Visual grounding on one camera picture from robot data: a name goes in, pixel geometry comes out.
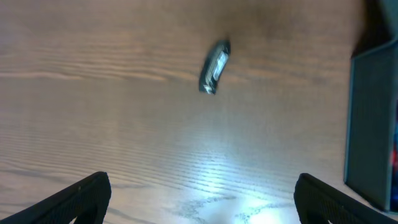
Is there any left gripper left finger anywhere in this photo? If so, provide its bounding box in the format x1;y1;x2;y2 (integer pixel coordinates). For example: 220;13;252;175
1;172;111;224

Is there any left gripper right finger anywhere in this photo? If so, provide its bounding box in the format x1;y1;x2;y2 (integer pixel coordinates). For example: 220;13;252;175
294;173;397;224

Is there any black gift box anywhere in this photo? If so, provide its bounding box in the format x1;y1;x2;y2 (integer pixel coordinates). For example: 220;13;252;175
343;0;398;213

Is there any small black bar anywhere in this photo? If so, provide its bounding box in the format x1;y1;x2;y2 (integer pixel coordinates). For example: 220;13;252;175
198;39;231;95

